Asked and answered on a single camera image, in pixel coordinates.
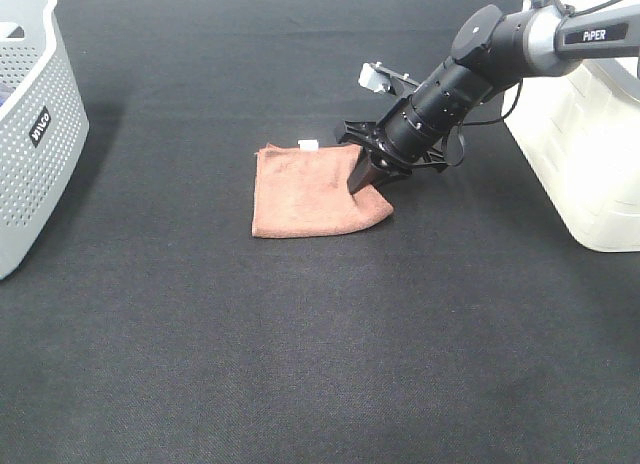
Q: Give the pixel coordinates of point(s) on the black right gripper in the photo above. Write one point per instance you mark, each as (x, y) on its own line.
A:
(377, 162)

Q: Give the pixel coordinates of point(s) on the orange-brown towel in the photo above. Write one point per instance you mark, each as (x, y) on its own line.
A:
(300, 193)

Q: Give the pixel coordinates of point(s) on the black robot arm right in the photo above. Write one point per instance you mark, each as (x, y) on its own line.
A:
(491, 52)

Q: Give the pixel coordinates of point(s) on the white plastic storage bin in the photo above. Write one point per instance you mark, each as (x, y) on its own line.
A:
(580, 135)

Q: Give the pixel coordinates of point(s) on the grey perforated laundry basket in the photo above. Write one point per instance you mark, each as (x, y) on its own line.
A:
(43, 125)

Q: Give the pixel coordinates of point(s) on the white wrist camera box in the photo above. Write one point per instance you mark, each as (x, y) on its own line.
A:
(373, 80)

